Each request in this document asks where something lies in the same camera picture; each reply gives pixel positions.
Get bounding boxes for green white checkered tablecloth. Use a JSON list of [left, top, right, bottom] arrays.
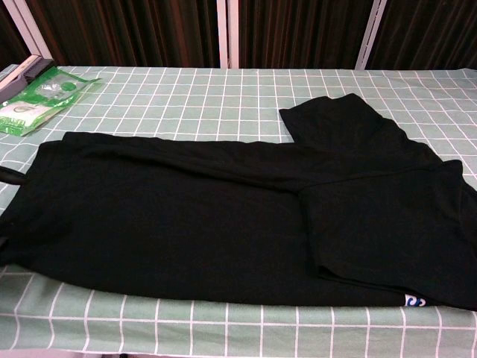
[[0, 65, 477, 355]]

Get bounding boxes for white screen frame post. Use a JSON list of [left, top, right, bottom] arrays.
[[217, 0, 240, 70], [7, 0, 54, 63], [353, 0, 389, 72]]

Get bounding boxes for dark pleated curtain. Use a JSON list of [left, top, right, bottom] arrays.
[[25, 0, 221, 69], [237, 0, 374, 70], [367, 0, 477, 72], [0, 0, 30, 72]]

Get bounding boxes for green plastic package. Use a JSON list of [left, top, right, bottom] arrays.
[[0, 66, 104, 137]]

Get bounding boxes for black T-shirt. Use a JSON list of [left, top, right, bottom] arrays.
[[0, 95, 477, 313]]

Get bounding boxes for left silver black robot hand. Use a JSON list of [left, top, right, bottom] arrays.
[[0, 166, 28, 250]]

